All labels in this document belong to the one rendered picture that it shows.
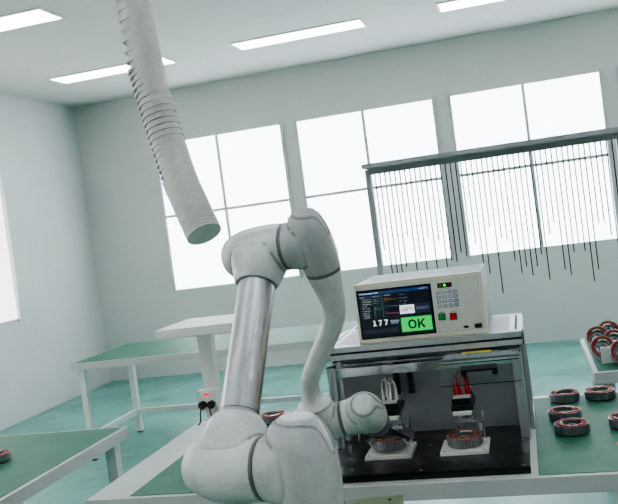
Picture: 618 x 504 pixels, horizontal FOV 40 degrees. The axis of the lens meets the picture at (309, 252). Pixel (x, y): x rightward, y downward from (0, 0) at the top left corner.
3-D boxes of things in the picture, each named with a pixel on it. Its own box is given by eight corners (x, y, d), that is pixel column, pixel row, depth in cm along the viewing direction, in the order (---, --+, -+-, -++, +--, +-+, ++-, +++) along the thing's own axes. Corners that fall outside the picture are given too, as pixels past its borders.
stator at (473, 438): (479, 449, 261) (478, 437, 261) (444, 450, 266) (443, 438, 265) (485, 439, 272) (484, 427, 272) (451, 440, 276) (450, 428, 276)
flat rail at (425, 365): (517, 363, 272) (515, 354, 272) (332, 378, 288) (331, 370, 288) (517, 362, 274) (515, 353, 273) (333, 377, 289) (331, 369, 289)
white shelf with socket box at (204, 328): (257, 436, 329) (241, 321, 328) (170, 442, 338) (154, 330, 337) (281, 414, 363) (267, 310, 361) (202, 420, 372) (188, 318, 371)
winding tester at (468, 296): (488, 332, 277) (481, 271, 277) (360, 344, 288) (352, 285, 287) (492, 316, 315) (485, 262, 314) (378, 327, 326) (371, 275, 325)
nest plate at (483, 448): (488, 453, 260) (488, 449, 260) (440, 456, 263) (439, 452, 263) (490, 440, 274) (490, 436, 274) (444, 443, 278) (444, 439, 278)
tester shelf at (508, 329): (524, 344, 272) (522, 330, 272) (322, 362, 289) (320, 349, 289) (523, 324, 315) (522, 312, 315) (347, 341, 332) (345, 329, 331)
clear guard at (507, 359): (521, 381, 248) (519, 361, 248) (440, 387, 254) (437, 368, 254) (521, 360, 279) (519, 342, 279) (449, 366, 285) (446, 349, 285)
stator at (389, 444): (405, 451, 268) (403, 439, 268) (371, 453, 271) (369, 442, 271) (409, 441, 279) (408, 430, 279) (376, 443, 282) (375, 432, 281)
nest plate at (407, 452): (411, 458, 266) (410, 454, 266) (365, 461, 269) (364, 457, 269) (416, 444, 280) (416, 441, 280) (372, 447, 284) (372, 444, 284)
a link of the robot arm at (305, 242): (347, 256, 235) (303, 263, 240) (329, 197, 229) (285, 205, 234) (334, 277, 223) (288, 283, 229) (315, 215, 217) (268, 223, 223)
